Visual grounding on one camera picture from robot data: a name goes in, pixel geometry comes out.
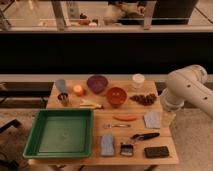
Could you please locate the red bowl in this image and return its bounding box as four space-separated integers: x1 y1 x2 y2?
106 87 127 108

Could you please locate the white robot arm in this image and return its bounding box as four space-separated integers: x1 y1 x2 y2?
160 65 213 120

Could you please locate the purple bowl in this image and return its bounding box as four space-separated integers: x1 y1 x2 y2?
87 75 108 94

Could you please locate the orange apple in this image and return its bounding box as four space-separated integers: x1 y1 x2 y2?
73 85 84 96

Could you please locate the white cup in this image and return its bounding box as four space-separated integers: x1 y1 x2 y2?
132 74 145 89

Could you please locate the orange carrot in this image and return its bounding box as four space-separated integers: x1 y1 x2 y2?
113 115 137 122

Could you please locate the metal fork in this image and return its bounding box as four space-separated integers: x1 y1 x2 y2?
103 124 131 129

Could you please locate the small metal cup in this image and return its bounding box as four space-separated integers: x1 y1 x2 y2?
57 93 69 106

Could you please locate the blue-grey cup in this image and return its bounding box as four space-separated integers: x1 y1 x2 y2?
55 79 67 93

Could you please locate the blue sponge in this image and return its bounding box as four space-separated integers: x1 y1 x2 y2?
101 134 115 157

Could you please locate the grey-blue cloth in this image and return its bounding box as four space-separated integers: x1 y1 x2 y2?
144 111 161 129

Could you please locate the small black brush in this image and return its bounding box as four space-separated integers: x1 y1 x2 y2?
120 143 134 157

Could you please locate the green plastic tray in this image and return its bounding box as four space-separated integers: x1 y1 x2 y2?
23 109 94 159

